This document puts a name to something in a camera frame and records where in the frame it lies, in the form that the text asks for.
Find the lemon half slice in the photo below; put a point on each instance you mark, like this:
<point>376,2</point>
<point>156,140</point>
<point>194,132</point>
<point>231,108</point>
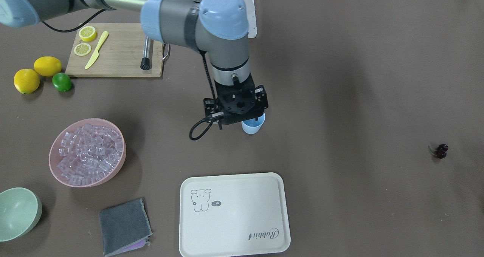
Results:
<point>88,33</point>

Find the pink bowl of ice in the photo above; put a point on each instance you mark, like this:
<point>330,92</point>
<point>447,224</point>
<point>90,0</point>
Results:
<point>87,153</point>

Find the steel muddler black tip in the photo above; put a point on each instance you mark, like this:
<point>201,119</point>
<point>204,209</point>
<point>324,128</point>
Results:
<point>147,52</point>

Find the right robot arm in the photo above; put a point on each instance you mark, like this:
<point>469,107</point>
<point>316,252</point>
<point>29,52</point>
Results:
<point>218,28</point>

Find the grey folded cloth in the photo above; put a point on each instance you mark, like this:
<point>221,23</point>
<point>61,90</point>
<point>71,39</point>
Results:
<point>124,227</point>

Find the wooden cutting board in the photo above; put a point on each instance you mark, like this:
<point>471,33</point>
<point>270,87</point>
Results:
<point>121,54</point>

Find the dark red cherry pair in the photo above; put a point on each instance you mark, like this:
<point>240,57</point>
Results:
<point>439,152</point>

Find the yellow lemon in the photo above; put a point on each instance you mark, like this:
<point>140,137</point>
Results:
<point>26,81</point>
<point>47,66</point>

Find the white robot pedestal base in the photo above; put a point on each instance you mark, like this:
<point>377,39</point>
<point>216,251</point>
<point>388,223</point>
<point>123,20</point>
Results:
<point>251,15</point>

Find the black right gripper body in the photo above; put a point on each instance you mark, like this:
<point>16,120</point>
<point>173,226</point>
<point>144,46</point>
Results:
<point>261,97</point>

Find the cream rabbit serving tray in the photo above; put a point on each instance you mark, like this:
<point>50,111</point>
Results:
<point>233,215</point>

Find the light blue plastic cup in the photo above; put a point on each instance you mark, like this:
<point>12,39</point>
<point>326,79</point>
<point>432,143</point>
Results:
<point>252,126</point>

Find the mint green bowl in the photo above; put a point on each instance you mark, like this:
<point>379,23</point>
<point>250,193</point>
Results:
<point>20,211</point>

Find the green lime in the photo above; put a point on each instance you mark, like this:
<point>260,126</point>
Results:
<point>62,82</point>

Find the yellow plastic knife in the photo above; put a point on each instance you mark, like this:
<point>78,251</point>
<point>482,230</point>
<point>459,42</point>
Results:
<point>95,53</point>

